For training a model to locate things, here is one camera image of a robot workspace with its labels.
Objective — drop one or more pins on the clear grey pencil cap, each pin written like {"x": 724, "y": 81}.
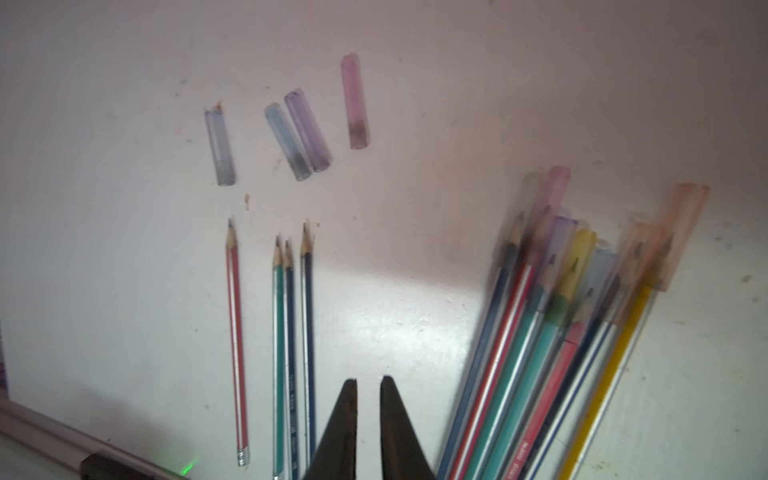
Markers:
{"x": 220, "y": 146}

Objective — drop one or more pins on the red pencil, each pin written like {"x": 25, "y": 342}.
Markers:
{"x": 237, "y": 347}

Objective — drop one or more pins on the purple transparent pencil cap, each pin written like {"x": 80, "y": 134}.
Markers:
{"x": 308, "y": 130}

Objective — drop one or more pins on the blue transparent pencil cap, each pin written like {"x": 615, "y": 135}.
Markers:
{"x": 287, "y": 141}

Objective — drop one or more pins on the yellow pencil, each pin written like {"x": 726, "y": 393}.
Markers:
{"x": 677, "y": 220}

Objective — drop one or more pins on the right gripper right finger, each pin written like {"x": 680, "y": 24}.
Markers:
{"x": 401, "y": 454}

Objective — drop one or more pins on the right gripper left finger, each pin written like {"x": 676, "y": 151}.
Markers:
{"x": 335, "y": 456}

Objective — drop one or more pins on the pink transparent pencil cap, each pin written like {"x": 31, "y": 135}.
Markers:
{"x": 356, "y": 111}

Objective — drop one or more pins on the bundle of coloured pencils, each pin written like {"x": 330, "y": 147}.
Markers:
{"x": 553, "y": 273}

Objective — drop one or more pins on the green pencil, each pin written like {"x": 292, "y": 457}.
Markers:
{"x": 278, "y": 461}

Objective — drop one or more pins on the dark blue pencil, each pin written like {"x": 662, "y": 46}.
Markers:
{"x": 306, "y": 279}
{"x": 289, "y": 303}

